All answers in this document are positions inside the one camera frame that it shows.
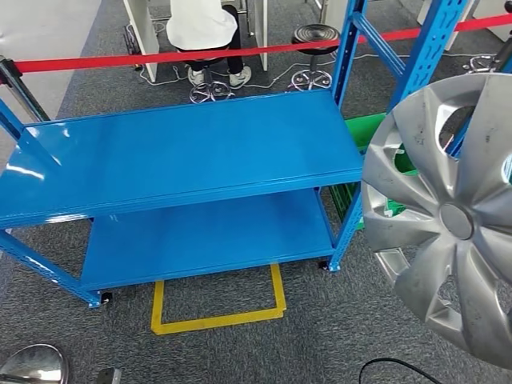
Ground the grey plastic wheel hubcap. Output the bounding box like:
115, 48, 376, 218
361, 72, 512, 370

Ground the person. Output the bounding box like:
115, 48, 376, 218
165, 0, 253, 90

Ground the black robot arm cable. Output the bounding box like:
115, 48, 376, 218
359, 358, 443, 384

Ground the black round stool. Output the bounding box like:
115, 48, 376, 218
177, 47, 236, 104
291, 23, 342, 92

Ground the white floor cable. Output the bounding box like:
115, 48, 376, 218
137, 51, 486, 91

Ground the red barrier tape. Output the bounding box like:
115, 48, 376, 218
11, 13, 512, 75

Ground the chrome stool base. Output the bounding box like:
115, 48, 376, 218
463, 53, 503, 75

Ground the green plastic crate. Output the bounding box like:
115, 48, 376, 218
328, 112, 419, 233

